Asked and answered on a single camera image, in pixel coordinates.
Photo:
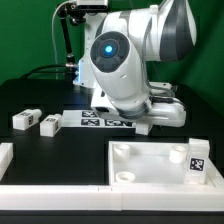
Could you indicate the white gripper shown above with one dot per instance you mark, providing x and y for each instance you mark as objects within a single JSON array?
[{"x": 162, "y": 114}]

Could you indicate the white square table top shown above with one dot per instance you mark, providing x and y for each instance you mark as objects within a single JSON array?
[{"x": 153, "y": 163}]

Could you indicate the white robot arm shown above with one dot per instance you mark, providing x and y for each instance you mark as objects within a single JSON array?
[{"x": 121, "y": 43}]

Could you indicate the white U-shaped obstacle fence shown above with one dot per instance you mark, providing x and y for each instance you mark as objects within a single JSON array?
[{"x": 154, "y": 197}]

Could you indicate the white marker base plate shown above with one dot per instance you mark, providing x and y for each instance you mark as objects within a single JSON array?
[{"x": 88, "y": 118}]

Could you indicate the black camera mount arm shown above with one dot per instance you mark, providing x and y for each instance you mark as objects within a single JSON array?
[{"x": 76, "y": 17}]

